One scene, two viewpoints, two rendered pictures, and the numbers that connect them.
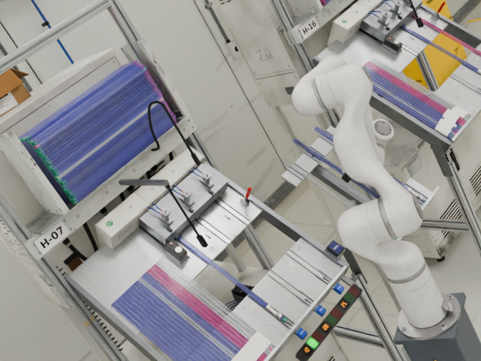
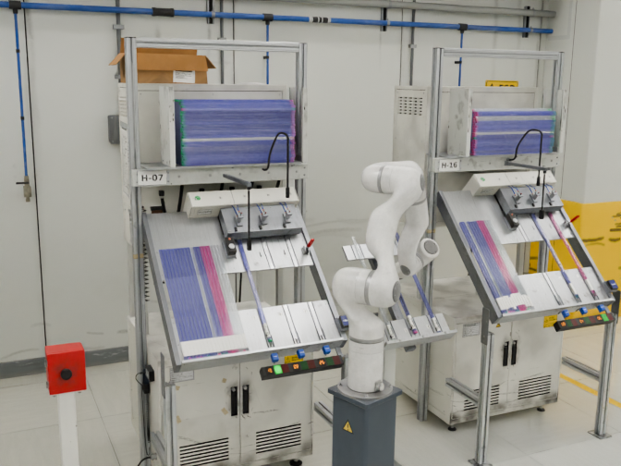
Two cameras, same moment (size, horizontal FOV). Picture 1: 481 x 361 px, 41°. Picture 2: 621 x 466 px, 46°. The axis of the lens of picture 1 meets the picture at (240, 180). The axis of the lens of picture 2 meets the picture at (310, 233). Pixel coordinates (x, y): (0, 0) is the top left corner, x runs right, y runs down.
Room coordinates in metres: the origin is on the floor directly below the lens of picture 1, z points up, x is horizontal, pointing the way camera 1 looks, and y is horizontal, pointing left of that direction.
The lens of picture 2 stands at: (-0.84, -0.39, 1.74)
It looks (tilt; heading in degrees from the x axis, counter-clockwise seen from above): 12 degrees down; 7
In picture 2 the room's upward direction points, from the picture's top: 1 degrees clockwise
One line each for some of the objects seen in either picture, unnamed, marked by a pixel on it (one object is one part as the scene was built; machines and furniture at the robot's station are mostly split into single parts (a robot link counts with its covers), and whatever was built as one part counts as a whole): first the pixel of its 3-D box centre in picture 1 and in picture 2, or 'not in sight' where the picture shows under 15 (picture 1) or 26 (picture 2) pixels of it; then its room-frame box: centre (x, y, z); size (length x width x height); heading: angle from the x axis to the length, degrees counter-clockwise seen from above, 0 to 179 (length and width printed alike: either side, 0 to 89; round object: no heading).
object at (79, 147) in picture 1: (101, 130); (236, 131); (2.26, 0.33, 1.52); 0.51 x 0.13 x 0.27; 122
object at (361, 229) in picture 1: (378, 240); (359, 302); (1.56, -0.25, 1.00); 0.19 x 0.12 x 0.24; 68
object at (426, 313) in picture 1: (417, 293); (365, 363); (1.55, -0.28, 0.79); 0.19 x 0.19 x 0.18
